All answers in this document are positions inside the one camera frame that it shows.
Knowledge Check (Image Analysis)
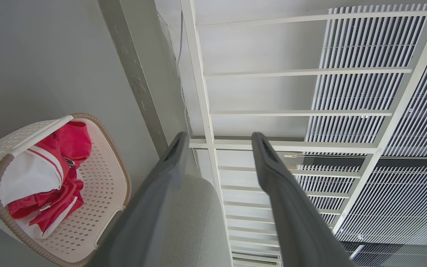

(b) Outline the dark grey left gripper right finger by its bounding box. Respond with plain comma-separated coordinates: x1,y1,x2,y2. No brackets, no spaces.
251,132,355,267

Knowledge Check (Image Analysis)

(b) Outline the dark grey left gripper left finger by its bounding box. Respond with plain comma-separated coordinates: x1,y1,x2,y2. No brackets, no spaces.
91,132,191,267

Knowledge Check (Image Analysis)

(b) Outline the cream perforated plastic laundry basket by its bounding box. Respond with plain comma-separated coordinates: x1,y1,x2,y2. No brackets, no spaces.
0,113,132,267

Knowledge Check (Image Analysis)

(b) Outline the grey fabric sofa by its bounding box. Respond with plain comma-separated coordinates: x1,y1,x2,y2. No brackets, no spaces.
158,174,233,267

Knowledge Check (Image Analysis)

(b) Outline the red sports garment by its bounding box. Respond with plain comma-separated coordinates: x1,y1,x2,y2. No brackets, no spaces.
8,121,92,240

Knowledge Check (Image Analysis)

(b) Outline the white garment with red trim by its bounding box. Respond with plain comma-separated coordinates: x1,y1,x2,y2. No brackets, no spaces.
0,141,70,207

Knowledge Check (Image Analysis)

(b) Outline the grey concrete raised step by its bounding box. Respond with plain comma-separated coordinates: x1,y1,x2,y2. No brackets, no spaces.
98,0,214,175

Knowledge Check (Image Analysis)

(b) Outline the white louvred grille panel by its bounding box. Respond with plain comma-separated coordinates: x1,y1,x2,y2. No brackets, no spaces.
297,3,427,267

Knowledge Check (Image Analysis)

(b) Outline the white metal railing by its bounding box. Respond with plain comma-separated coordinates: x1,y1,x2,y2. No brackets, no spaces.
180,0,427,267

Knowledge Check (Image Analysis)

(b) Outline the thin white wall cable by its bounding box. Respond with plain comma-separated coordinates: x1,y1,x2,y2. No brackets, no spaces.
176,10,199,167

